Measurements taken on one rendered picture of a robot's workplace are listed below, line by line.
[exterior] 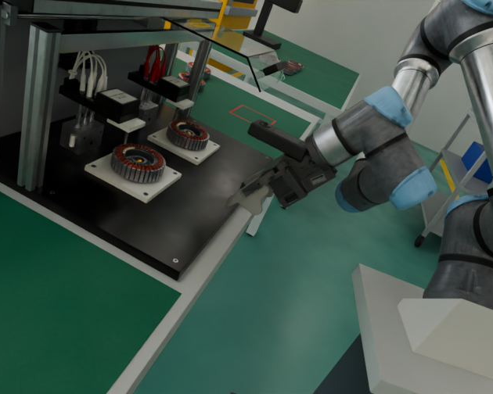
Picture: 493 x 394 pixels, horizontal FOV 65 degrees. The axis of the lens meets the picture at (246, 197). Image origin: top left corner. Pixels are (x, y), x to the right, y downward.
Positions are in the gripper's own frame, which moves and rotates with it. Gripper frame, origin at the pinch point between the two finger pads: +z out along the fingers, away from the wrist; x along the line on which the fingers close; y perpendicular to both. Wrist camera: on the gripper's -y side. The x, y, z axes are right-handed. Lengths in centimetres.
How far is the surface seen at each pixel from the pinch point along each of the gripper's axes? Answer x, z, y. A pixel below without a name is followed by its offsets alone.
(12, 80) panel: -9.1, 19.7, -42.9
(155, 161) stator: 1.4, 12.0, -15.0
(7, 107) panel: -9.8, 24.4, -40.1
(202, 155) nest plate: 20.9, 13.0, -10.3
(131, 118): 0.8, 9.7, -24.8
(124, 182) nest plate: -6.5, 15.7, -15.0
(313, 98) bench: 157, 12, 0
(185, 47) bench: 160, 59, -70
